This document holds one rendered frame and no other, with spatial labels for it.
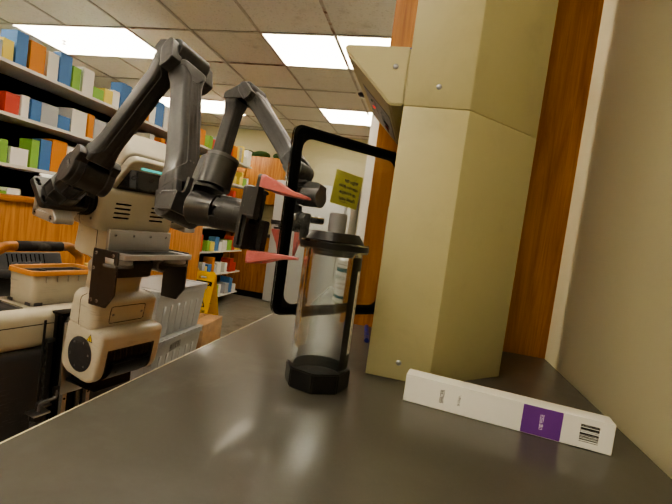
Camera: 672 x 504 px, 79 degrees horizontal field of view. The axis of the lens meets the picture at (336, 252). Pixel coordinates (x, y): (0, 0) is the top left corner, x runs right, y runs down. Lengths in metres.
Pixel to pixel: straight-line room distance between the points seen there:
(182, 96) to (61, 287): 0.93
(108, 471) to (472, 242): 0.60
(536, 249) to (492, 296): 0.32
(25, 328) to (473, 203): 1.34
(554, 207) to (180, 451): 0.95
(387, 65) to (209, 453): 0.64
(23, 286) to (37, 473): 1.21
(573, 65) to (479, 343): 0.72
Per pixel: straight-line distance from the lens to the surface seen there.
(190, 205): 0.71
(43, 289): 1.62
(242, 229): 0.66
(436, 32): 0.79
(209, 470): 0.46
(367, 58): 0.78
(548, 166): 1.13
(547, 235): 1.12
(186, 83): 0.95
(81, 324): 1.41
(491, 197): 0.78
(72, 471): 0.47
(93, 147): 1.15
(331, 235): 0.59
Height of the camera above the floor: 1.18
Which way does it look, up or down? 3 degrees down
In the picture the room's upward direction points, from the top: 8 degrees clockwise
